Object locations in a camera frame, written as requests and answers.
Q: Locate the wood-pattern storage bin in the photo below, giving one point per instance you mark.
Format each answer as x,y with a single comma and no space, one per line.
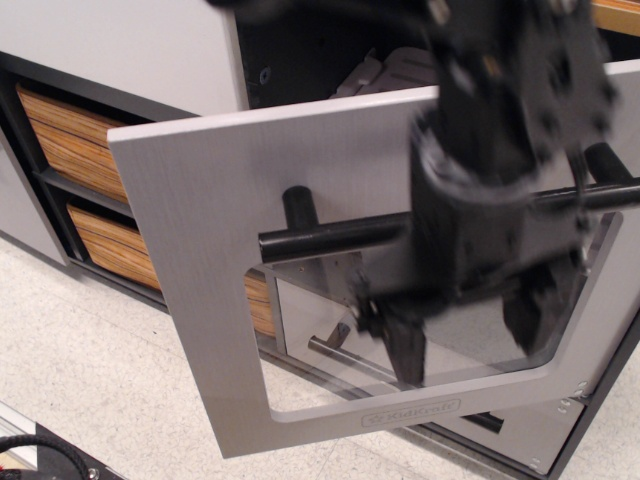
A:
74,142
115,244

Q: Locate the black drawer handle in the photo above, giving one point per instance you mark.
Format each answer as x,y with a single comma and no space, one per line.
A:
332,348

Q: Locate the grey toy oven door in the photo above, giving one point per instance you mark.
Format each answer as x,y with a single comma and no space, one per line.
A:
203,189

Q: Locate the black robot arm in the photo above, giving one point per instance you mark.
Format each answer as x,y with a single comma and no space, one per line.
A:
497,173

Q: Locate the grey oven rack shelf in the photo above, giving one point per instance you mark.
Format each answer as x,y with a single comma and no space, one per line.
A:
404,68

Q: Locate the lower wood-pattern storage bin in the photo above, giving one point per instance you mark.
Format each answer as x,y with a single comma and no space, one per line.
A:
115,244

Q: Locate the black oven door handle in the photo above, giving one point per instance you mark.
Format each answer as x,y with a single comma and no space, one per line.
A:
614,189

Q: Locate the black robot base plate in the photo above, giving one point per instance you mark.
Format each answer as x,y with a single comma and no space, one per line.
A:
50,461

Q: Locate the grey lower oven drawer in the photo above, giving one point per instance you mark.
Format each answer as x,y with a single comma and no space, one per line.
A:
463,343

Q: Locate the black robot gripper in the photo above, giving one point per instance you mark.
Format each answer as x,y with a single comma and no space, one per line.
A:
468,240

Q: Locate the upper wood-pattern storage bin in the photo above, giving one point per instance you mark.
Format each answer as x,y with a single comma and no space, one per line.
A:
74,142

